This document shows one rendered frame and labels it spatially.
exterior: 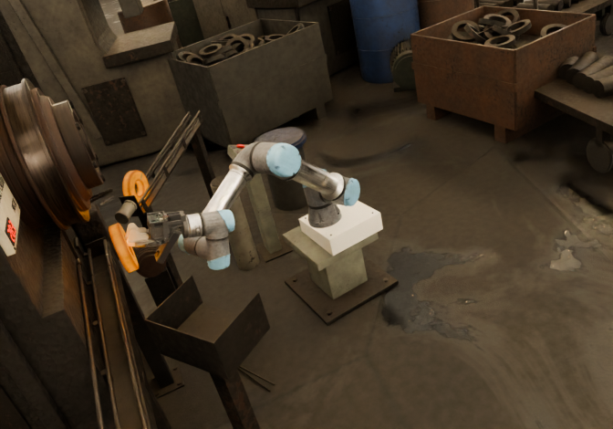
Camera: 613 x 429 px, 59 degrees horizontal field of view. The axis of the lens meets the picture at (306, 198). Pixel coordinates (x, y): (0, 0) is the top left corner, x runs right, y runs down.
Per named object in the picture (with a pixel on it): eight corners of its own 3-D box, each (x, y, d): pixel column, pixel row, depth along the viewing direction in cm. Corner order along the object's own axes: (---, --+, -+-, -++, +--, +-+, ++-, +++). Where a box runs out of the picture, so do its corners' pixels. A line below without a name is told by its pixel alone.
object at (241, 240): (242, 274, 284) (212, 189, 259) (234, 262, 294) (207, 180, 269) (263, 265, 288) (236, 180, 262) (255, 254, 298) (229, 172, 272)
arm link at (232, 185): (240, 133, 205) (168, 241, 187) (260, 135, 198) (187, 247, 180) (256, 152, 212) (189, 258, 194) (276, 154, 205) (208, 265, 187)
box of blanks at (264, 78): (235, 163, 405) (205, 63, 367) (186, 141, 467) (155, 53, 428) (337, 110, 453) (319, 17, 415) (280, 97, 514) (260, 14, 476)
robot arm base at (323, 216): (331, 206, 251) (327, 187, 247) (348, 217, 238) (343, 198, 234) (303, 220, 247) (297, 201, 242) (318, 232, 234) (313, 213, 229)
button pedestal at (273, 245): (267, 265, 286) (235, 162, 256) (253, 244, 306) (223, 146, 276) (295, 253, 290) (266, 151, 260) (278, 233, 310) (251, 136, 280)
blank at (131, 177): (140, 212, 237) (147, 211, 236) (119, 199, 223) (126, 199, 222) (145, 179, 243) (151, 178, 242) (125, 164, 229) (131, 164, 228)
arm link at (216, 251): (214, 259, 189) (212, 229, 186) (235, 266, 182) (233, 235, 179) (196, 266, 183) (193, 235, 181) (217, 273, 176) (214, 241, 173)
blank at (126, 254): (112, 245, 157) (123, 241, 158) (105, 217, 169) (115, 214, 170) (132, 282, 167) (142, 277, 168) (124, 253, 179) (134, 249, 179)
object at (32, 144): (72, 255, 159) (-6, 107, 136) (67, 193, 198) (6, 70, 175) (94, 246, 161) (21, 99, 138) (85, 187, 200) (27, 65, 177)
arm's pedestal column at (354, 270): (350, 247, 284) (341, 206, 271) (399, 283, 252) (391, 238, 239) (285, 283, 270) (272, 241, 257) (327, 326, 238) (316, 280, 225)
